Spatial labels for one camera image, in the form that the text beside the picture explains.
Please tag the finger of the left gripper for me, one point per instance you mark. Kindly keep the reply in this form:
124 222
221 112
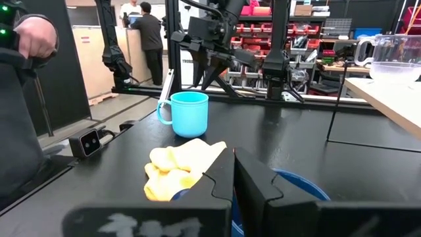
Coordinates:
279 217
210 214

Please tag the dark blue mug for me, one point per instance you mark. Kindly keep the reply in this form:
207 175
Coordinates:
306 186

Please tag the light blue plastic mug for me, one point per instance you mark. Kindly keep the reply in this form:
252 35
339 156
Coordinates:
189 113

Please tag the clear plastic mug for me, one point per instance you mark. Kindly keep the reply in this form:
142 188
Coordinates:
394 59

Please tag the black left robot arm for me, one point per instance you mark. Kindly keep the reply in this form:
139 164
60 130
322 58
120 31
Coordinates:
276 66

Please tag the wooden shelf with black legs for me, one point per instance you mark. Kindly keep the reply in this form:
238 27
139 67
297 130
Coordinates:
388 98

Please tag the rack of red bins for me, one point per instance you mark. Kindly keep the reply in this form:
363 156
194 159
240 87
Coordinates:
260 28

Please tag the person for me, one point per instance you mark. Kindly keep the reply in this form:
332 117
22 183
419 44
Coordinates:
130 8
16 131
149 33

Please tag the yellow cloth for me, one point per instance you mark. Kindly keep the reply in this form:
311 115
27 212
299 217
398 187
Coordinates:
177 164

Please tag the cardboard box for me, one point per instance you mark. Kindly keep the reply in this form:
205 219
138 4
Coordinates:
302 10

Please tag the wooden counter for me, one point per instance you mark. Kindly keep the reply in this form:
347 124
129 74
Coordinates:
98 66

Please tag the wooden workbench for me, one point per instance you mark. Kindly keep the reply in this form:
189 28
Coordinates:
342 68

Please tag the blue storage bin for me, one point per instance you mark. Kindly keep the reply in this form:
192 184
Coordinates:
366 33

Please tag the person's hand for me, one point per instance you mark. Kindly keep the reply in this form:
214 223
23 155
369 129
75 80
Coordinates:
36 37

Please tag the red crate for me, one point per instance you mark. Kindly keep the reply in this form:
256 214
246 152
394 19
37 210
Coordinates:
412 19

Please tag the black table camera box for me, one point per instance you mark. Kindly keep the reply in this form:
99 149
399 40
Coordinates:
85 143

